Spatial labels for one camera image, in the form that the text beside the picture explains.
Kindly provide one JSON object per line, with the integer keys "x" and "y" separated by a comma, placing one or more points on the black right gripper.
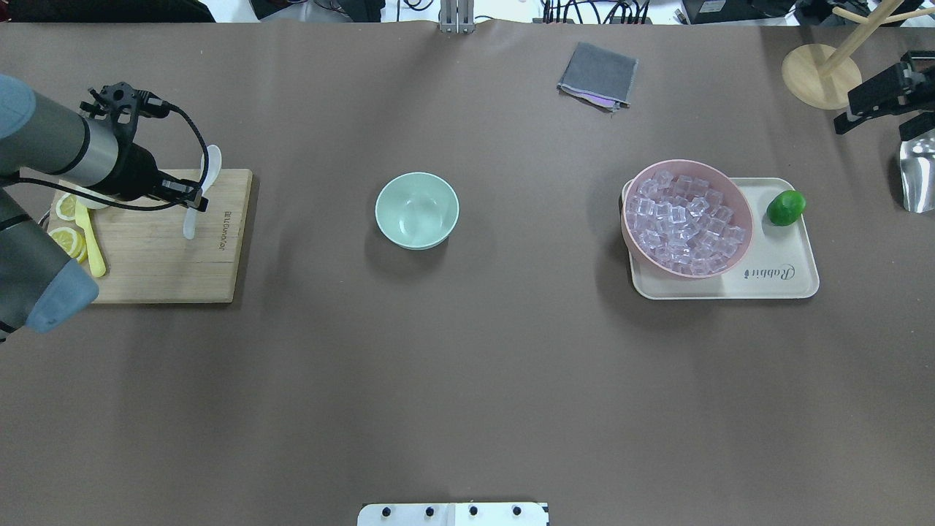
{"x": 879, "y": 90}

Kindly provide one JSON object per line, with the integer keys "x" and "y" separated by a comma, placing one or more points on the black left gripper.
{"x": 136, "y": 170}

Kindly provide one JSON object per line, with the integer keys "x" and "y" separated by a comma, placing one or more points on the white ceramic spoon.
{"x": 213, "y": 160}

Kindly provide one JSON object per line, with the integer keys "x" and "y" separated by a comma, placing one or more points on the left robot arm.
{"x": 94, "y": 149}

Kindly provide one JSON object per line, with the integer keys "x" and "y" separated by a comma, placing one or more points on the metal ice scoop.
{"x": 916, "y": 168}

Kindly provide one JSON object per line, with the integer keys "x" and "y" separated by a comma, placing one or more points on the mint green bowl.
{"x": 417, "y": 210}

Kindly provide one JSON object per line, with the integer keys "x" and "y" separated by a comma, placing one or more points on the pink bowl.
{"x": 738, "y": 201}

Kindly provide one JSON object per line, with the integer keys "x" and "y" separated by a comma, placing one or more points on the pile of clear ice cubes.
{"x": 683, "y": 223}

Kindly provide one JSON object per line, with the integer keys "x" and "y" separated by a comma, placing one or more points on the bamboo cutting board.
{"x": 148, "y": 259}

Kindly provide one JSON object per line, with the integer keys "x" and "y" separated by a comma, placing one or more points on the wooden mug tree stand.
{"x": 821, "y": 75}

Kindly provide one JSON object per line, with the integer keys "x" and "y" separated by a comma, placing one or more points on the yellow plastic knife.
{"x": 95, "y": 257}

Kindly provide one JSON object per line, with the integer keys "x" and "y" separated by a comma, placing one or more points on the single lemon slice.
{"x": 66, "y": 207}

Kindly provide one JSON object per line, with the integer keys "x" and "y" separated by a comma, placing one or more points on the lemon slice stack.
{"x": 71, "y": 241}

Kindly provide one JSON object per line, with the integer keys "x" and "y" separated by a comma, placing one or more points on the green lime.
{"x": 786, "y": 208}

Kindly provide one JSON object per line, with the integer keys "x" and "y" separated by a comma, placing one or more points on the cream serving tray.
{"x": 778, "y": 265}

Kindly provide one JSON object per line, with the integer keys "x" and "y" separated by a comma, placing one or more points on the purple cloth underneath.
{"x": 603, "y": 103}

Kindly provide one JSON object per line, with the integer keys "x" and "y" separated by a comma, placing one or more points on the grey folded cloth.
{"x": 595, "y": 70}

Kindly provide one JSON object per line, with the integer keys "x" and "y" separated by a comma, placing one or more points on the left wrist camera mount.
{"x": 119, "y": 107}

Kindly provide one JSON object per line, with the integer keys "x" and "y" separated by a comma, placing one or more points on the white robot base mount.
{"x": 509, "y": 512}

